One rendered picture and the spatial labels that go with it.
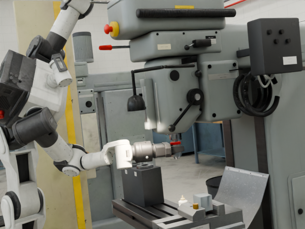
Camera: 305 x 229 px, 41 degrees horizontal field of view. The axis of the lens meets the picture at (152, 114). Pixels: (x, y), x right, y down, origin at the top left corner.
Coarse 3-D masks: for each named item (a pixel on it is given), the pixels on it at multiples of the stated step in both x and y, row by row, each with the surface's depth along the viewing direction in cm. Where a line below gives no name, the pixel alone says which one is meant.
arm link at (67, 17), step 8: (64, 0) 187; (64, 8) 189; (72, 8) 189; (64, 16) 189; (72, 16) 190; (80, 16) 194; (56, 24) 189; (64, 24) 189; (72, 24) 191; (56, 32) 188; (64, 32) 189
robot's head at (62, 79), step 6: (60, 60) 171; (54, 66) 170; (60, 66) 169; (54, 72) 170; (60, 72) 168; (66, 72) 168; (48, 78) 173; (54, 78) 170; (60, 78) 167; (66, 78) 167; (54, 84) 172; (60, 84) 169; (66, 84) 171
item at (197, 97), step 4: (196, 88) 166; (188, 92) 166; (192, 92) 164; (196, 92) 165; (200, 92) 166; (188, 96) 165; (192, 96) 164; (196, 96) 165; (200, 96) 166; (188, 100) 165; (192, 100) 164; (196, 100) 165; (200, 100) 166; (192, 104) 165; (196, 104) 165; (200, 104) 166; (188, 108) 163; (184, 112) 163; (180, 116) 162; (176, 120) 161; (172, 124) 160; (176, 124) 161; (168, 128) 160; (172, 128) 159
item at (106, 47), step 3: (102, 45) 171; (105, 45) 171; (108, 45) 172; (111, 45) 172; (123, 45) 175; (126, 45) 176; (129, 45) 176; (99, 48) 170; (102, 48) 170; (105, 48) 171; (108, 48) 171; (111, 48) 172; (114, 48) 173; (117, 48) 174; (120, 48) 175
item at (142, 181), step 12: (132, 168) 212; (144, 168) 206; (156, 168) 207; (132, 180) 211; (144, 180) 203; (156, 180) 207; (132, 192) 213; (144, 192) 203; (156, 192) 207; (144, 204) 203
